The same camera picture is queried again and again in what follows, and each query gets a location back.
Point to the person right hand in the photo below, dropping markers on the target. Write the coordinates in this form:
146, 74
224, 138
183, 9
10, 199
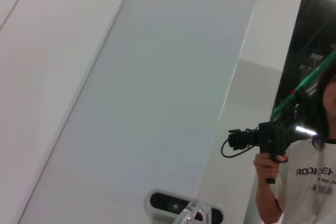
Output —
266, 167

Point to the clear white glasses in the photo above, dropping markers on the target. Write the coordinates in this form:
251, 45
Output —
195, 211

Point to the robot head camera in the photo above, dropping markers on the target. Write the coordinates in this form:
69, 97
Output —
162, 204

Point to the person right forearm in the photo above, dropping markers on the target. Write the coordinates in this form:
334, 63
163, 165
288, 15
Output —
267, 200

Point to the green ceiling pipe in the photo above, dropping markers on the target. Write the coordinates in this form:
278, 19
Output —
309, 77

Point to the person in white t-shirt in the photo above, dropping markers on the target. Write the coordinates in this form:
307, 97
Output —
312, 187

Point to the black handheld control device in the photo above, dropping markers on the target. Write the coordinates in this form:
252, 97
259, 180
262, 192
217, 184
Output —
270, 137

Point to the ceiling light strip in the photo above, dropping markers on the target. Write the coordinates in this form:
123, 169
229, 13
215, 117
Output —
305, 130

